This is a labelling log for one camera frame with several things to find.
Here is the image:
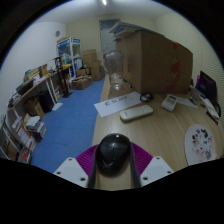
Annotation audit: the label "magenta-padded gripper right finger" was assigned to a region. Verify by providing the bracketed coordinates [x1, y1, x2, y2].
[128, 142, 175, 190]

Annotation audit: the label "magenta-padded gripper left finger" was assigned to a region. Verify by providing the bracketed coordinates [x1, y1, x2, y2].
[53, 144, 100, 190]

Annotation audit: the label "black computer mouse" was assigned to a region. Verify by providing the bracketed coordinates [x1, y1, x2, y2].
[95, 132, 132, 178]

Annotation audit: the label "round white printed mouse pad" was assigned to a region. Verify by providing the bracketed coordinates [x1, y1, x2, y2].
[184, 123, 218, 167]

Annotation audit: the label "low shelf unit with books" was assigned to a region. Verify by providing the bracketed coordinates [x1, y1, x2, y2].
[0, 113, 48, 164]

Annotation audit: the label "white remote control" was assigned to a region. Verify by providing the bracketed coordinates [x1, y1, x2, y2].
[119, 104, 154, 122]

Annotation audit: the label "small white calculator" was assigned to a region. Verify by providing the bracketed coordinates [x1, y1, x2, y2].
[161, 94, 178, 112]

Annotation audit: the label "black bin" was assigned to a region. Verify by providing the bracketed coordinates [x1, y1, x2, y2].
[37, 90, 55, 114]

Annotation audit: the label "cardboard box under desk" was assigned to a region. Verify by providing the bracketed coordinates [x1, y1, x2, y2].
[23, 96, 45, 118]

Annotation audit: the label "plain white paper sheet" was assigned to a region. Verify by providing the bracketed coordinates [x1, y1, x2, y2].
[175, 95, 198, 109]

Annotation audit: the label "black pen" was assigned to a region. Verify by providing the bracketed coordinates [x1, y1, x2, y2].
[205, 111, 219, 126]

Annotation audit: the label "white paper sheet with writing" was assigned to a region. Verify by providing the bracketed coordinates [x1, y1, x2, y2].
[93, 91, 142, 118]

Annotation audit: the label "open cardboard box with items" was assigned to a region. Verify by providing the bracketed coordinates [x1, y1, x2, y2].
[71, 75, 93, 91]

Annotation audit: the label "long wooden side desk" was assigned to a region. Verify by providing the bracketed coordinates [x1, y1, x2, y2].
[8, 64, 73, 116]

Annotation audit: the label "black floor stand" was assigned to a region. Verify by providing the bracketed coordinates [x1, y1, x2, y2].
[53, 56, 73, 99]

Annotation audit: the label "black monitor screen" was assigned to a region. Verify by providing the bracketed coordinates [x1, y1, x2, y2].
[196, 70, 218, 106]

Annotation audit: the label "large brown cardboard box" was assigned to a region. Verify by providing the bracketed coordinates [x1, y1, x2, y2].
[114, 29, 194, 95]

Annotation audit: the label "stacked brown cardboard boxes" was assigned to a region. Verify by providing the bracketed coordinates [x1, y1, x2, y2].
[81, 49, 106, 82]

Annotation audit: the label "clear glass jar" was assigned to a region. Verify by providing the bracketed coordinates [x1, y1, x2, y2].
[104, 49, 124, 90]

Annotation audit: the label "blue-white glass cabinet machine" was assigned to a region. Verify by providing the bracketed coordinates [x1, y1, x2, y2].
[56, 37, 82, 73]

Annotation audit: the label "grey door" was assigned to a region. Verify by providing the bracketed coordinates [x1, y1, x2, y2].
[99, 18, 121, 53]

